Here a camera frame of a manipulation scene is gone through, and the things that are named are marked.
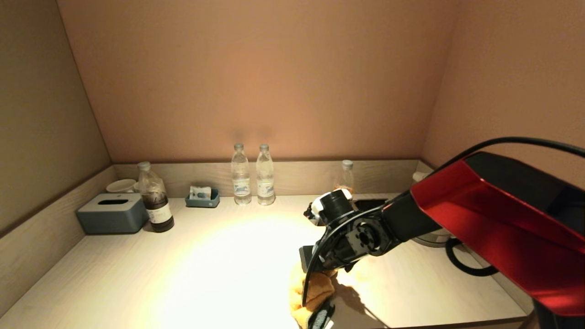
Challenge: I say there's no orange microfiber cloth grey edge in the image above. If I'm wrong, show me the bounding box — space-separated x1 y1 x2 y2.
289 263 340 329

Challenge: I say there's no black recessed power socket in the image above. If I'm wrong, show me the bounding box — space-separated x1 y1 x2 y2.
354 198 390 212

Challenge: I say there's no orange tea plastic bottle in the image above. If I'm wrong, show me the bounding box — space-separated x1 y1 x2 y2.
336 159 355 195

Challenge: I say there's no clear water bottle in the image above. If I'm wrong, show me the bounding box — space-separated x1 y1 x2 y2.
231 143 252 205
255 144 276 206

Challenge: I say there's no grey kettle base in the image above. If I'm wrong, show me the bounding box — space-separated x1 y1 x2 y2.
411 230 458 248

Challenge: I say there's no small blue tray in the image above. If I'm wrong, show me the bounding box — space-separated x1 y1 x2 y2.
185 189 220 208

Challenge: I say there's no dark drink plastic bottle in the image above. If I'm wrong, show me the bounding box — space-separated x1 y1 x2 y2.
137 161 175 233

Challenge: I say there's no white ceramic cup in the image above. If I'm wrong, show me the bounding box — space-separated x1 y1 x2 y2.
106 179 138 193

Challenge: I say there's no grey-blue tissue box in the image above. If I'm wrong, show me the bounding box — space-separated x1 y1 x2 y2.
76 193 149 235

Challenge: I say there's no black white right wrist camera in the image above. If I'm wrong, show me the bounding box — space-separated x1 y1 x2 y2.
304 189 355 227

